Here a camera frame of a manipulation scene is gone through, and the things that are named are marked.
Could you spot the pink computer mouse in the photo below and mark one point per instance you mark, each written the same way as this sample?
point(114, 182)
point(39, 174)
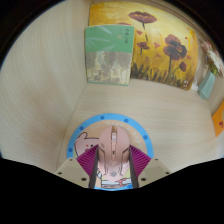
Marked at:
point(113, 150)

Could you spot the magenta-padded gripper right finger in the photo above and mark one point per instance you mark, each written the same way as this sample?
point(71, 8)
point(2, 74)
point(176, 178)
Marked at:
point(140, 160)

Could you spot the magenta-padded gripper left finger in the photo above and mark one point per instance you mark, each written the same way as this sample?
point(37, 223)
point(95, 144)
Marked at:
point(87, 160)

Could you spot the green and beige book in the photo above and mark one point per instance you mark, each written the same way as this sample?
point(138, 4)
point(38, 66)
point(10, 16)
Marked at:
point(108, 55)

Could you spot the round blue-rimmed cartoon mouse pad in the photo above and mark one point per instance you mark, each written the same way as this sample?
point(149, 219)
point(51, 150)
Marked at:
point(83, 140)

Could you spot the teal faceted vase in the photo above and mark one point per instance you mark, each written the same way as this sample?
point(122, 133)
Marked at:
point(206, 86)

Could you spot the orange book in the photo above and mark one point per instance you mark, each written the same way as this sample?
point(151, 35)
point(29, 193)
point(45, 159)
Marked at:
point(219, 120)

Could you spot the yellow poppy canvas painting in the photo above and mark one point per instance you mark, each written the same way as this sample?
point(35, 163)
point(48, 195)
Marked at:
point(160, 40)

